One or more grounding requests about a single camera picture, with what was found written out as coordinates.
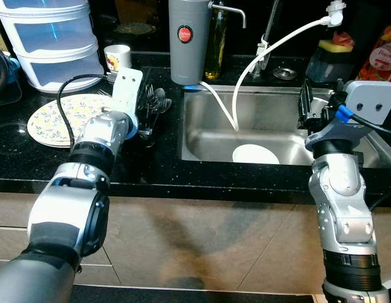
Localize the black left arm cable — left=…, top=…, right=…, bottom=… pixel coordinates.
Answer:
left=55, top=74, right=124, bottom=151

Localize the beige cabinet door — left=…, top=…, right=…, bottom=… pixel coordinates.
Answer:
left=104, top=202, right=322, bottom=294

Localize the stainless steel sink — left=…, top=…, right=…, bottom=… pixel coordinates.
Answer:
left=178, top=84, right=391, bottom=169

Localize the chrome sink faucet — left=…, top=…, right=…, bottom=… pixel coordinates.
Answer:
left=249, top=0, right=279, bottom=78

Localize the round steel drain cap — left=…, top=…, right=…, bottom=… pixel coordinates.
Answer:
left=273, top=66, right=298, bottom=81

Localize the yellow and pink sponge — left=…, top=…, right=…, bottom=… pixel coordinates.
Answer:
left=318, top=32, right=355, bottom=54

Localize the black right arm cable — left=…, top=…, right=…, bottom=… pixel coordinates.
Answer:
left=334, top=104, right=391, bottom=138

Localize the red dish soap bottle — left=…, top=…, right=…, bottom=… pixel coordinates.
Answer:
left=358, top=25, right=391, bottom=83

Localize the white printed cup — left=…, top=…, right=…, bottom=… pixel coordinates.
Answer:
left=104, top=44, right=132, bottom=74

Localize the black round appliance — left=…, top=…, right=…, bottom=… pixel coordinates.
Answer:
left=0, top=44, right=23, bottom=107

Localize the stacked clear plastic container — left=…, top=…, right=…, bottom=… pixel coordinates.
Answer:
left=0, top=0, right=105, bottom=94

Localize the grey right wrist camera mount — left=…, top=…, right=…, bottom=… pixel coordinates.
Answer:
left=305, top=80, right=391, bottom=152

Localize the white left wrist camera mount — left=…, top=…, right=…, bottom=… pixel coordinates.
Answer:
left=112, top=68, right=144, bottom=129

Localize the olive oil glass bottle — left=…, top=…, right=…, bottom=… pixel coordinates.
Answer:
left=205, top=5, right=228, bottom=81

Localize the floral print plate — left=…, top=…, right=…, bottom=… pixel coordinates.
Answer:
left=26, top=93, right=115, bottom=148

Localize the thick white hose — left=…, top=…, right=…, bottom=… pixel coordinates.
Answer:
left=231, top=0, right=345, bottom=131

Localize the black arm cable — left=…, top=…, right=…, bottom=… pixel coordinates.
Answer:
left=334, top=104, right=391, bottom=138
left=55, top=74, right=124, bottom=151

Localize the plain white plate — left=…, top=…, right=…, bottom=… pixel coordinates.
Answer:
left=232, top=144, right=281, bottom=165

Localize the thin white hose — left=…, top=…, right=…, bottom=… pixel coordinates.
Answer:
left=199, top=80, right=237, bottom=130

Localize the round dark metal dish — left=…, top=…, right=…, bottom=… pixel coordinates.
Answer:
left=114, top=22, right=157, bottom=39

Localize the chrome filter spout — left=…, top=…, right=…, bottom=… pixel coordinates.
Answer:
left=211, top=2, right=247, bottom=29

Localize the grey water filter canister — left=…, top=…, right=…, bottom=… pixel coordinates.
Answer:
left=168, top=0, right=213, bottom=86

